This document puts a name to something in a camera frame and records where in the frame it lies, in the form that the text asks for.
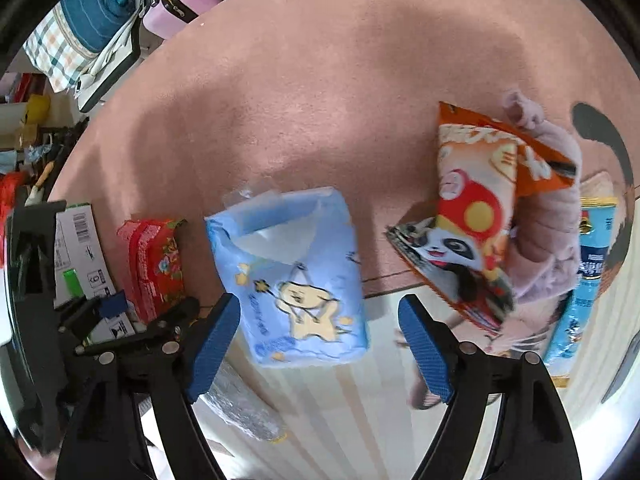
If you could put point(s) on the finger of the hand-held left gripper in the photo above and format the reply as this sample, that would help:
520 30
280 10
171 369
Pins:
170 317
112 305

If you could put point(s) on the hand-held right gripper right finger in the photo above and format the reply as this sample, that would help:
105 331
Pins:
425 350

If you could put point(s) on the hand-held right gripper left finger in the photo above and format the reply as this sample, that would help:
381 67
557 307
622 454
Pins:
216 345

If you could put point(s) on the red floral tissue pack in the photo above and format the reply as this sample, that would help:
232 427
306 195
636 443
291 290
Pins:
150 265

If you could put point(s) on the blue star print tissue pack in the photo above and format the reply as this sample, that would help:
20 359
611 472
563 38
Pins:
300 270

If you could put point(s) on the clear plastic bag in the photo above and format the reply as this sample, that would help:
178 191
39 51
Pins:
240 405

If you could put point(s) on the white labelled cardboard box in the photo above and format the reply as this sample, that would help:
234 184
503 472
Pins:
75 240

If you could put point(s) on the red fuzzy item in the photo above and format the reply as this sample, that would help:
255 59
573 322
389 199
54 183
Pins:
10 195

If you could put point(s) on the orange panda snack packet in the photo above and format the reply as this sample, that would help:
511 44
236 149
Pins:
475 220

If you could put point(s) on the lavender plush cloth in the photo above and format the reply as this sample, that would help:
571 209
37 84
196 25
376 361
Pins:
550 240

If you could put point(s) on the light blue snack packet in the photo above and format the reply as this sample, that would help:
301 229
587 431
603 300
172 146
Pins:
585 285

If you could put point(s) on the yellow box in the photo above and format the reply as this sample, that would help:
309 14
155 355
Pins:
37 109

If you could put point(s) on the black framed board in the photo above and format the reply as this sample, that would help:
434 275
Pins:
112 85

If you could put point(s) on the plaid cloth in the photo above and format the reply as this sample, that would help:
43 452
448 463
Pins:
55 55

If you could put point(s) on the pink case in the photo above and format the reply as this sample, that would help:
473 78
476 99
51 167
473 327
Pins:
160 20

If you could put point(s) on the blue striped bag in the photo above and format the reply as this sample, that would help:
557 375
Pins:
90 15

